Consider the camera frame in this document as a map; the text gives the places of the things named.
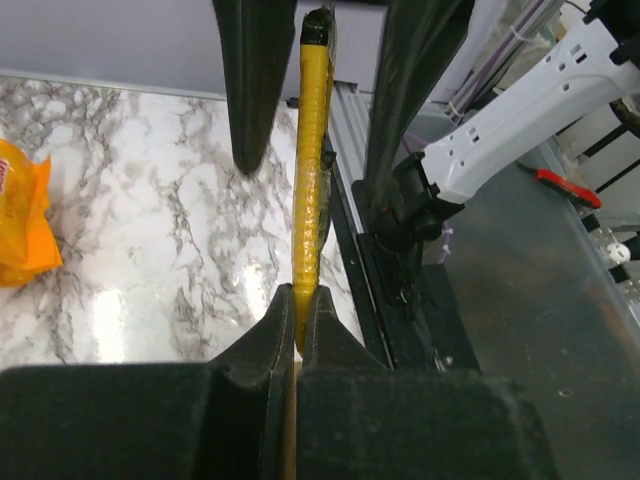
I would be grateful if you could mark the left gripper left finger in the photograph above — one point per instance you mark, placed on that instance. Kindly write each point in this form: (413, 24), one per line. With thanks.
(220, 419)

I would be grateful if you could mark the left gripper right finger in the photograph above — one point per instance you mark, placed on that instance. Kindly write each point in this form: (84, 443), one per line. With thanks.
(358, 419)

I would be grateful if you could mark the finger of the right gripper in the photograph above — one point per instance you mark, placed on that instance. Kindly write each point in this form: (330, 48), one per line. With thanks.
(256, 40)
(420, 39)

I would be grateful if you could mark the yellow utility knife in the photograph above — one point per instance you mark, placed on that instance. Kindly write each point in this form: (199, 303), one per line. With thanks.
(316, 77)

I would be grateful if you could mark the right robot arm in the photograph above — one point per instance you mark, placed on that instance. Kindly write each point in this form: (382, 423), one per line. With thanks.
(596, 62)

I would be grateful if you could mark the orange snack bag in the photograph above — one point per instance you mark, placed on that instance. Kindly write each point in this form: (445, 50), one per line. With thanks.
(28, 245)

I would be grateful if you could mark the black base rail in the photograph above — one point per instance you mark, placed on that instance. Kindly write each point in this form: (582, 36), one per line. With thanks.
(406, 307)

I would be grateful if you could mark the red handled tool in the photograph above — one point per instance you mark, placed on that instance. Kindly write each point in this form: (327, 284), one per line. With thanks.
(576, 194)

